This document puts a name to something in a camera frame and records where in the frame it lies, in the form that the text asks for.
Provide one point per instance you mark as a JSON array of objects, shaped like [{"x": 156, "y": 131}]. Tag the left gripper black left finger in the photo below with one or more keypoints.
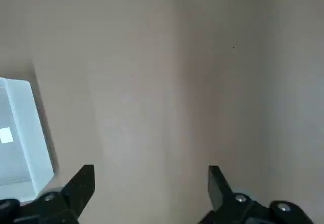
[{"x": 63, "y": 203}]

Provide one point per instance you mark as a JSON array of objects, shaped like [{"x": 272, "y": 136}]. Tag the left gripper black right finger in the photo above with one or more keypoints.
[{"x": 235, "y": 208}]

